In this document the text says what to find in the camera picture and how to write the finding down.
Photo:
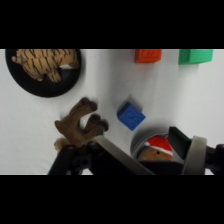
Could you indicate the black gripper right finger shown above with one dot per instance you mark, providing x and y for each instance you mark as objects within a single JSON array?
[{"x": 191, "y": 155}]

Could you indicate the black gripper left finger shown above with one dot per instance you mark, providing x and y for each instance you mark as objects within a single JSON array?
[{"x": 100, "y": 156}]

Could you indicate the blue block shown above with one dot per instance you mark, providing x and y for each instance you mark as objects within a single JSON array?
[{"x": 131, "y": 115}]

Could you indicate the green block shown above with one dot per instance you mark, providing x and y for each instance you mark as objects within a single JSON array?
[{"x": 194, "y": 56}]

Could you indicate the red block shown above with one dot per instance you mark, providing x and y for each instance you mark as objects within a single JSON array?
[{"x": 148, "y": 55}]

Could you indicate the gingerbread plush with santa hat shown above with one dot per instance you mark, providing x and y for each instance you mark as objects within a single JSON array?
[{"x": 156, "y": 151}]

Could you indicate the brown moose plush toy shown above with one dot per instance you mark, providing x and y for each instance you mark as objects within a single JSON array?
[{"x": 76, "y": 125}]

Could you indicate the black round plate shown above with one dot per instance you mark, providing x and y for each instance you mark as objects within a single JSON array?
[{"x": 46, "y": 85}]

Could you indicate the tiger plush toy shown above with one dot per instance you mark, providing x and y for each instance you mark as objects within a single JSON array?
[{"x": 43, "y": 63}]

